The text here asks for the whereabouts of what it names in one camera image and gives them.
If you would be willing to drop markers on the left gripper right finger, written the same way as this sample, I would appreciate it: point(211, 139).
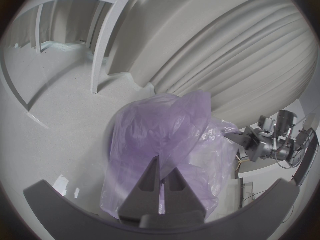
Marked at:
point(185, 201)

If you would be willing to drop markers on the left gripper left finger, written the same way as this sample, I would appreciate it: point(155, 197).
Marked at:
point(135, 201)

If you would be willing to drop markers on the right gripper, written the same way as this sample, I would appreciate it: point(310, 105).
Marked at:
point(258, 146)

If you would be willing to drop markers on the purple plastic bag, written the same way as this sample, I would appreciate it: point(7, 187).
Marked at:
point(150, 134)

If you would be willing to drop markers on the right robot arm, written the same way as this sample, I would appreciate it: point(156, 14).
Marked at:
point(287, 120)

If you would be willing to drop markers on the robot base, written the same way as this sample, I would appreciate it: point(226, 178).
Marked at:
point(246, 191)

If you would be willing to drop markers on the white curtain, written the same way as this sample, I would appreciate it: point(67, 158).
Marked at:
point(200, 46)

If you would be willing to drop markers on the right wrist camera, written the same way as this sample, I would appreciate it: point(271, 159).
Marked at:
point(267, 124)

